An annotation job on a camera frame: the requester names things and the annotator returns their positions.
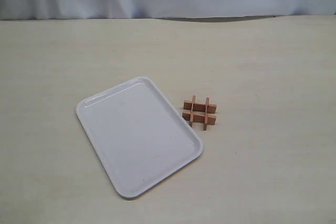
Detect wooden notched piece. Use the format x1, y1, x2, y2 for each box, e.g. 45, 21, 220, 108
183, 100, 217, 113
189, 95, 196, 127
203, 97, 209, 131
182, 110, 216, 125

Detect white plastic tray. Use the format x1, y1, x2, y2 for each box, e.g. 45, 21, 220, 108
76, 77, 203, 199

